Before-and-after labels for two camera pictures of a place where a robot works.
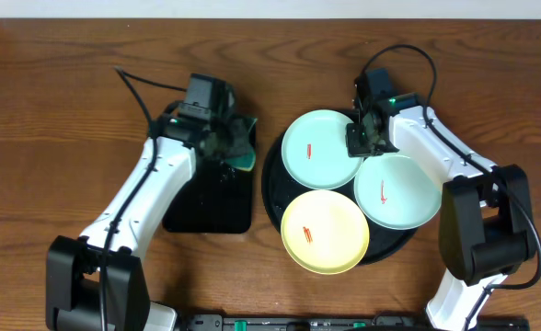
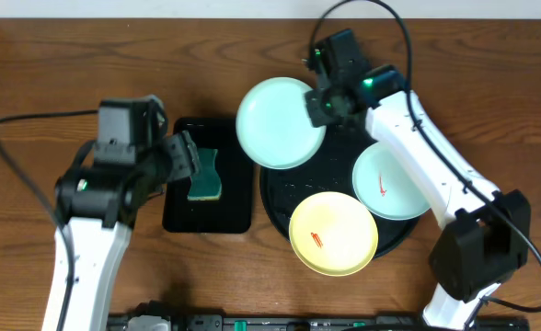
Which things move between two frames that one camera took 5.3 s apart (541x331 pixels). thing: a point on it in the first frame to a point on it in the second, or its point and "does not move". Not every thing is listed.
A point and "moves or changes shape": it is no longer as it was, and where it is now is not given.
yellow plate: x=325 y=232 moves or changes shape
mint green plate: x=315 y=152 to x=273 y=124
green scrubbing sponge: x=242 y=154 to x=205 y=183
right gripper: x=354 y=146 to x=316 y=116
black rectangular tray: x=218 y=198 does not move
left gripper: x=233 y=139 to x=178 y=154
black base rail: x=340 y=323 does not move
